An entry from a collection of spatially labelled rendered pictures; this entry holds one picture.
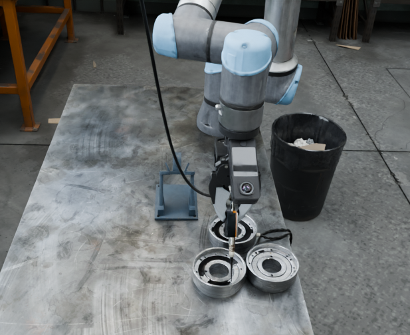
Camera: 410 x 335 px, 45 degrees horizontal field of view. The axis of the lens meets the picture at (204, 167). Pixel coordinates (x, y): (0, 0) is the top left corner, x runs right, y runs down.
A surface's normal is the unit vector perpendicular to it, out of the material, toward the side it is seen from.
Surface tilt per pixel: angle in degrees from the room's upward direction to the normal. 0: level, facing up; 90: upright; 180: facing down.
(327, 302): 0
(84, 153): 0
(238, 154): 32
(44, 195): 0
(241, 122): 90
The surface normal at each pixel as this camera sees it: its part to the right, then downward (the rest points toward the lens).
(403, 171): 0.05, -0.82
